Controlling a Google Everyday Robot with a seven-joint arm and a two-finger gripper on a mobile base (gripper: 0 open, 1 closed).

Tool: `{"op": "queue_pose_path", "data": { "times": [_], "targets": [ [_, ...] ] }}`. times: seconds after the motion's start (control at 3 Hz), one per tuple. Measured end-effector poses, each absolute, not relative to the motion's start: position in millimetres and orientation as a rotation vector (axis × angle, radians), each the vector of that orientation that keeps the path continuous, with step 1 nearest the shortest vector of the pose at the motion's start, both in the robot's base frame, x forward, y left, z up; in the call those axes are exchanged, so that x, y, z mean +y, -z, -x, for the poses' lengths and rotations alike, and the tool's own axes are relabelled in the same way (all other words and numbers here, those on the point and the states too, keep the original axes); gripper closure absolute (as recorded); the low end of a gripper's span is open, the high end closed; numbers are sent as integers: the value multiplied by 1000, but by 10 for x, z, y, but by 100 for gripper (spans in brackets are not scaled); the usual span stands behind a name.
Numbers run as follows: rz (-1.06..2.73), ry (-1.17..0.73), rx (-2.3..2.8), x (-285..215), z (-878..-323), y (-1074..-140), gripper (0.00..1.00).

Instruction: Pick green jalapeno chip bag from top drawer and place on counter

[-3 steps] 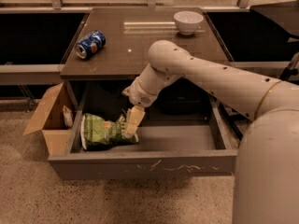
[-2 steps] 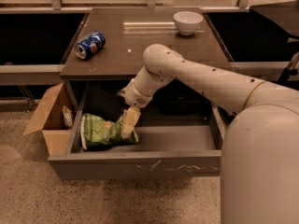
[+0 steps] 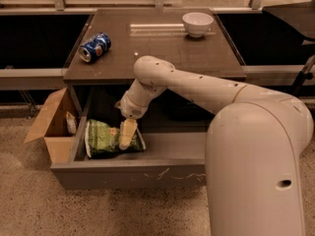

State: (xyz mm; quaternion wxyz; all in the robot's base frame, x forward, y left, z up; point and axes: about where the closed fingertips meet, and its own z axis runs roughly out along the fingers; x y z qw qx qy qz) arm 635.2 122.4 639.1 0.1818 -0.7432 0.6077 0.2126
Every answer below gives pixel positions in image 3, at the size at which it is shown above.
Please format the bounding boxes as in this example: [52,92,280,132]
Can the open cardboard box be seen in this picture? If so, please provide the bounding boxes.
[25,88,79,163]

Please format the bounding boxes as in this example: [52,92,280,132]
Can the green jalapeno chip bag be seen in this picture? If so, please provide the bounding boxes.
[85,119,146,158]

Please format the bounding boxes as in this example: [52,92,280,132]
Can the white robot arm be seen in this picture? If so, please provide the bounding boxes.
[118,56,314,236]

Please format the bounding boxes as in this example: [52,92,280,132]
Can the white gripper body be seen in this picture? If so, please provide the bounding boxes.
[115,92,147,120]

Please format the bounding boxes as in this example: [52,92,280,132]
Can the blue pepsi can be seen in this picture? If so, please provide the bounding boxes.
[79,32,111,63]

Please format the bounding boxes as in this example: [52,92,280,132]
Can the black stand legs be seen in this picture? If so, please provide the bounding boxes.
[291,54,315,96]

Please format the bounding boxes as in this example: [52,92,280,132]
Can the white ceramic bowl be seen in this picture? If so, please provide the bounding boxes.
[182,12,214,37]

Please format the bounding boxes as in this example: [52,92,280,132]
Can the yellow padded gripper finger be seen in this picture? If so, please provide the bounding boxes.
[119,118,138,150]

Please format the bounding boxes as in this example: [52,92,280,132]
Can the crumpled snack bag in box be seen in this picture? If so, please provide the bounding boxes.
[66,111,77,136]

